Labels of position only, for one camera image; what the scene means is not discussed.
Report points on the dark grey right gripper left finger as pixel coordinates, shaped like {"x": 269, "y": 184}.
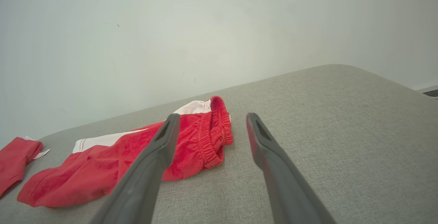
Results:
{"x": 143, "y": 183}

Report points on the red shorts with white stripe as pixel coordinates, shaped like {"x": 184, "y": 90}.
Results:
{"x": 85, "y": 174}

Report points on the red white numbered jersey shirt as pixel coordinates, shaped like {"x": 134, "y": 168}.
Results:
{"x": 13, "y": 159}

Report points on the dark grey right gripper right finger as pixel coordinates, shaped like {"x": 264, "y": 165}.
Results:
{"x": 287, "y": 189}

